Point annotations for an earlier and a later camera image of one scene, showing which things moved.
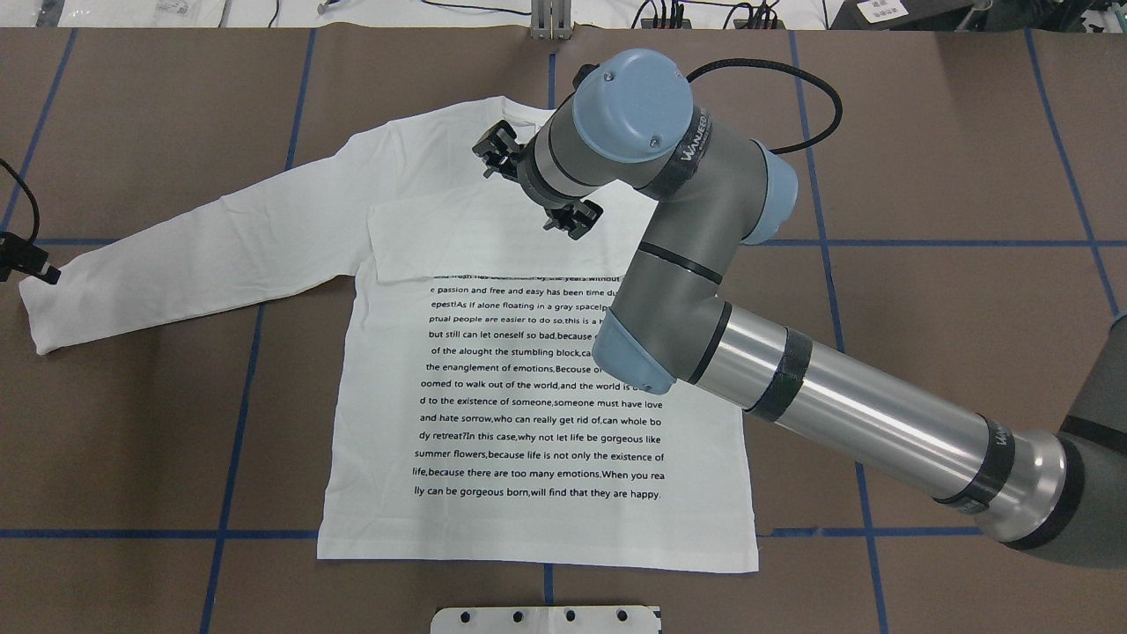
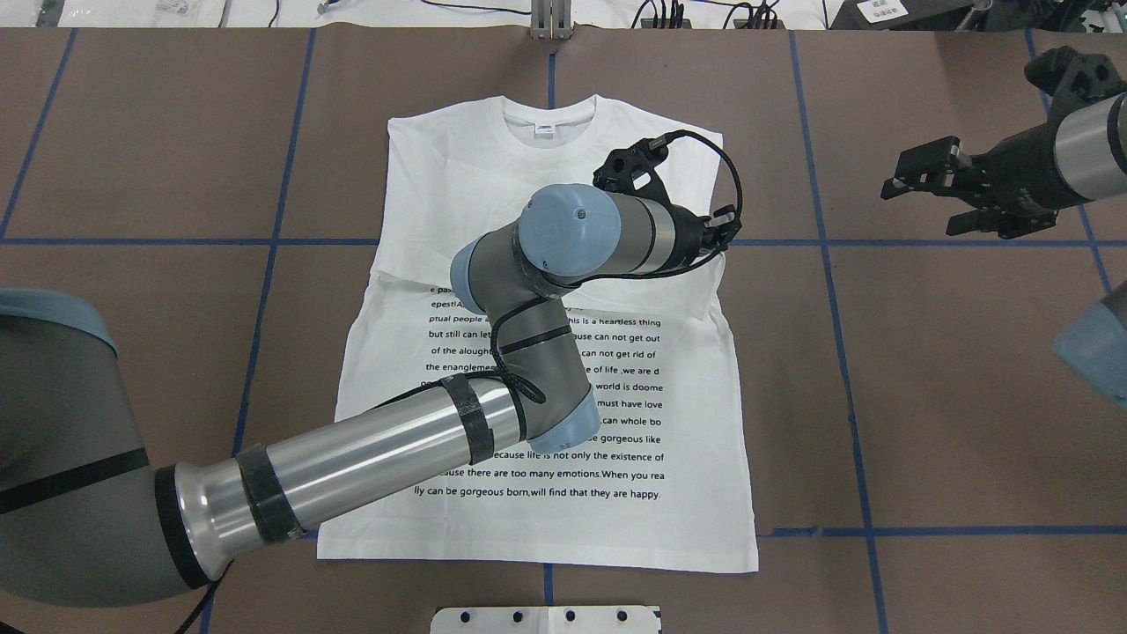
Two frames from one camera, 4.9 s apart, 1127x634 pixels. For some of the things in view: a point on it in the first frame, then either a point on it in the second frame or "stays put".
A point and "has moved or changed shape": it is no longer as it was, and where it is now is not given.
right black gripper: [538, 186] to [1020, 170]
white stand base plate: [546, 620] stays put
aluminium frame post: [551, 19] stays put
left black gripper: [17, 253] to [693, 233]
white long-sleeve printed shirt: [467, 420] has moved or changed shape
